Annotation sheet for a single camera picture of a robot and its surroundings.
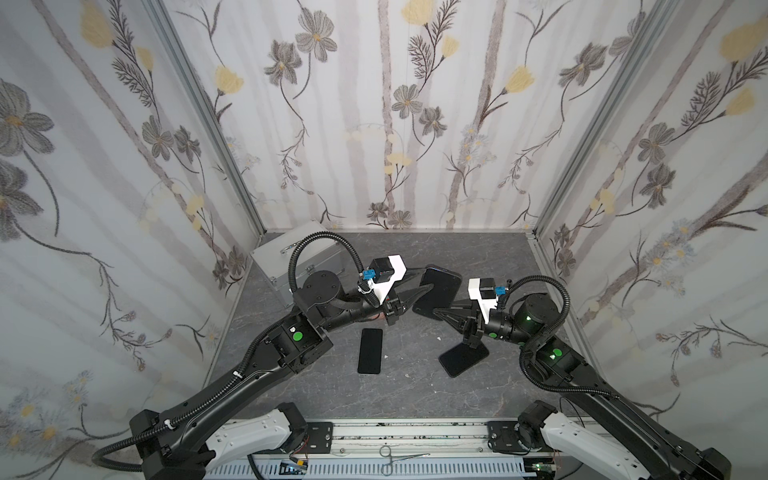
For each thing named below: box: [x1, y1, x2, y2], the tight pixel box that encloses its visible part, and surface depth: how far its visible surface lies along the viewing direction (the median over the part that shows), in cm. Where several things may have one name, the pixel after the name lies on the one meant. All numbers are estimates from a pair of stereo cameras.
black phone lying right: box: [438, 341, 489, 378], surface depth 88 cm
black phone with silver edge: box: [357, 328, 383, 374], surface depth 91 cm
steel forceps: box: [379, 444, 430, 476], surface depth 73 cm
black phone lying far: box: [412, 266, 463, 321], surface depth 55 cm
